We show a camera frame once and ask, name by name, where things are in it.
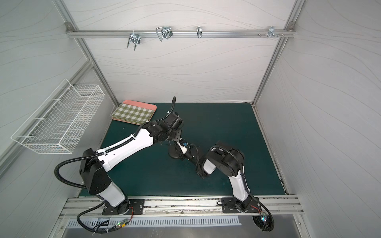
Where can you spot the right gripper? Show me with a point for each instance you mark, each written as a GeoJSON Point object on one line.
{"type": "Point", "coordinates": [191, 153]}

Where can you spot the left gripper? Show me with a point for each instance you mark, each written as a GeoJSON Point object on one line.
{"type": "Point", "coordinates": [174, 147]}

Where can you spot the black round stand base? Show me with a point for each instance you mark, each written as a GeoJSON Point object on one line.
{"type": "Point", "coordinates": [175, 153]}

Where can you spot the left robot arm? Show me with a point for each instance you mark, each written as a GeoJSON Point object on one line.
{"type": "Point", "coordinates": [95, 165]}

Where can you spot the metal U-bolt clamp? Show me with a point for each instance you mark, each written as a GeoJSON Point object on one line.
{"type": "Point", "coordinates": [134, 39]}

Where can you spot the metal double hook clamp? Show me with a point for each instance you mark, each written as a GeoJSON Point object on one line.
{"type": "Point", "coordinates": [164, 32]}

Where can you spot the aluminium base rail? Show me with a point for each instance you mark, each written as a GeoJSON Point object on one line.
{"type": "Point", "coordinates": [160, 206]}

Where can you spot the white slotted cable duct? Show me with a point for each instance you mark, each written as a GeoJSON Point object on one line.
{"type": "Point", "coordinates": [148, 222]}

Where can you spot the horizontal aluminium top rail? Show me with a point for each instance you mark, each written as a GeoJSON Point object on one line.
{"type": "Point", "coordinates": [177, 34]}

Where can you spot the white wire basket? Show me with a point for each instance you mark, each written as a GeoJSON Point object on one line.
{"type": "Point", "coordinates": [59, 123]}

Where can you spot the small metal bracket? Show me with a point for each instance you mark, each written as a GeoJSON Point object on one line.
{"type": "Point", "coordinates": [199, 32]}

